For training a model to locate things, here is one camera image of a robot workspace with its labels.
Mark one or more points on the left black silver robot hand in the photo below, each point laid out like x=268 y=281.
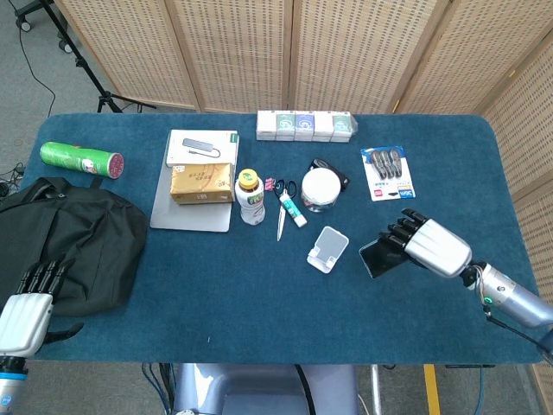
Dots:
x=23 y=322

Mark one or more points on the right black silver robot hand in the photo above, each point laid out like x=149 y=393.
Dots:
x=438 y=248

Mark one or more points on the black smartphone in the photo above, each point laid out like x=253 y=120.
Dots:
x=382 y=261

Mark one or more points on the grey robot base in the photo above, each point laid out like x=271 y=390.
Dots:
x=259 y=389

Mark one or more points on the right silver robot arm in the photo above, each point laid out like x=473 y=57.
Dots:
x=514 y=298

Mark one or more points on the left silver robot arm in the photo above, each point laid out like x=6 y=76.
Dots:
x=10 y=387

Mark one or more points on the white phone stand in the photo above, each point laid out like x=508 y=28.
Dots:
x=330 y=244

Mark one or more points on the black tripod stand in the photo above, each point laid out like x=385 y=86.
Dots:
x=86 y=69

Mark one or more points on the black fabric bag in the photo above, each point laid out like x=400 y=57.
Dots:
x=78 y=246

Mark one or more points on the clear jar of clips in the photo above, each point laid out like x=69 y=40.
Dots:
x=320 y=186

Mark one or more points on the white glue stick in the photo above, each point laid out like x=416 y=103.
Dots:
x=293 y=209

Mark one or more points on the silver table leg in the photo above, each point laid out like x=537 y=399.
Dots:
x=376 y=389

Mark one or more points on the green chip can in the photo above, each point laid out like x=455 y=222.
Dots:
x=73 y=157

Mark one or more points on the pink binder clip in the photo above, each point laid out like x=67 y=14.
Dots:
x=269 y=183

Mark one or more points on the wrapped card box pack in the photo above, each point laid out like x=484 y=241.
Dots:
x=302 y=125

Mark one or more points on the blue table mat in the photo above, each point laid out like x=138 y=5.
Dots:
x=259 y=302

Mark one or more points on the white drink bottle yellow cap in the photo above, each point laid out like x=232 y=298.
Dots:
x=250 y=203

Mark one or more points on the grey laptop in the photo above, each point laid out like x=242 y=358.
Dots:
x=190 y=216

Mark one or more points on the yellow tissue pack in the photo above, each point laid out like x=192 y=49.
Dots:
x=201 y=183

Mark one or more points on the white usb hub box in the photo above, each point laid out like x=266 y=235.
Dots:
x=181 y=151

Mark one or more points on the black wheeled cart base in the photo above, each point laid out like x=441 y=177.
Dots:
x=23 y=21

